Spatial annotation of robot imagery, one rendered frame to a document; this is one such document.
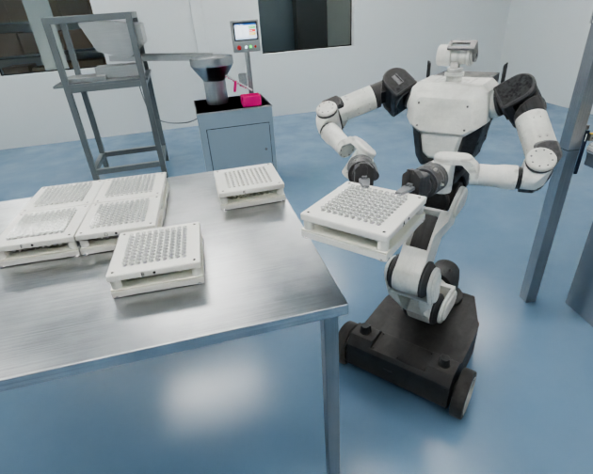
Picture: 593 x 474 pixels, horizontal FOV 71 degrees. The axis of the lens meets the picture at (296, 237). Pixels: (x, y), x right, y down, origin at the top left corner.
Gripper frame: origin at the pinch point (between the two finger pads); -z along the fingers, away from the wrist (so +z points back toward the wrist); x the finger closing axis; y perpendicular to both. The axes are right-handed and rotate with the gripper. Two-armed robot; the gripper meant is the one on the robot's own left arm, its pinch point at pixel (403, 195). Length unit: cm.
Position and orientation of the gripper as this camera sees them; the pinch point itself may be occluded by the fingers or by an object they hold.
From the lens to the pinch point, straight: 118.9
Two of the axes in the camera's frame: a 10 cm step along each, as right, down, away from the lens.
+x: 0.5, 8.7, 4.8
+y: -7.2, -3.0, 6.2
